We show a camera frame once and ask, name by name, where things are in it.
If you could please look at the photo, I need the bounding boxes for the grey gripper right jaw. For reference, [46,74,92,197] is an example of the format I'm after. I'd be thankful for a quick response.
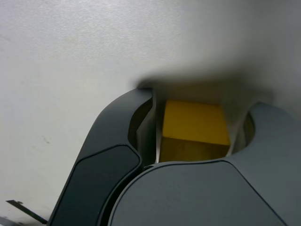
[98,101,301,226]

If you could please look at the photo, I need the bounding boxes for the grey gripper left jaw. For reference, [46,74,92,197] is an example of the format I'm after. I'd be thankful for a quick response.
[48,88,158,226]

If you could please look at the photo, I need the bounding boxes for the yellow cube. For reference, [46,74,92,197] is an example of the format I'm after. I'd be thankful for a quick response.
[159,100,230,163]

